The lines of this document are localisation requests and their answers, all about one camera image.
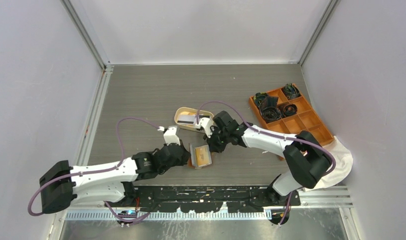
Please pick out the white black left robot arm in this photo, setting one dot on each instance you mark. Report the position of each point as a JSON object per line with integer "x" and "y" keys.
{"x": 64, "y": 185}

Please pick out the dark green item bundle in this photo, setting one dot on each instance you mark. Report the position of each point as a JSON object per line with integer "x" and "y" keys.
{"x": 290, "y": 91}

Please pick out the orange compartment organizer box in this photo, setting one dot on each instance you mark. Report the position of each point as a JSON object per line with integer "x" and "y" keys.
{"x": 277, "y": 113}

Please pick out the white bucket hat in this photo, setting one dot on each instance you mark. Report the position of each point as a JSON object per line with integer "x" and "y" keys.
{"x": 344, "y": 164}

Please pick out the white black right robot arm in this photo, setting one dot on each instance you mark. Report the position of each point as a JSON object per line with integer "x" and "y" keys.
{"x": 307, "y": 161}

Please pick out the brown leather card holder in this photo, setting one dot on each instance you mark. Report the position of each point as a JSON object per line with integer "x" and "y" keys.
{"x": 192, "y": 159}

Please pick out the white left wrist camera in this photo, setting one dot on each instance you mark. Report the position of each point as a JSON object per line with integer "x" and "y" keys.
{"x": 170, "y": 135}

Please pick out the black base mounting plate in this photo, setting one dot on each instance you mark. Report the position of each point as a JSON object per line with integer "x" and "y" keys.
{"x": 203, "y": 199}

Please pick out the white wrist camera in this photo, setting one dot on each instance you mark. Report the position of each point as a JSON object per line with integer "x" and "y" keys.
{"x": 204, "y": 125}
{"x": 170, "y": 135}

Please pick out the cream oval tray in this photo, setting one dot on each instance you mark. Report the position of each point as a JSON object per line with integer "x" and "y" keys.
{"x": 199, "y": 114}

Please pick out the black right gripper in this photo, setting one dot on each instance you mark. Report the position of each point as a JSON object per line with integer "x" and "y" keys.
{"x": 213, "y": 147}

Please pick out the gold card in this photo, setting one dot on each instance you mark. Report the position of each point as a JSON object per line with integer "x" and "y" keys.
{"x": 203, "y": 156}

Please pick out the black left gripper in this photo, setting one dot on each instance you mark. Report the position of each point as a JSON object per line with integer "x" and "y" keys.
{"x": 184, "y": 159}

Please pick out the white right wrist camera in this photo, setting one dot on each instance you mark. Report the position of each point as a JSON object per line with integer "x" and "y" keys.
{"x": 204, "y": 125}

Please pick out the white cards in tray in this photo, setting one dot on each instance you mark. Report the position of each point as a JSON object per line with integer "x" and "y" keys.
{"x": 186, "y": 119}

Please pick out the blue yellow item bundle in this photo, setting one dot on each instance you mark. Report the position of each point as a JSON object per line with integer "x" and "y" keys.
{"x": 259, "y": 97}

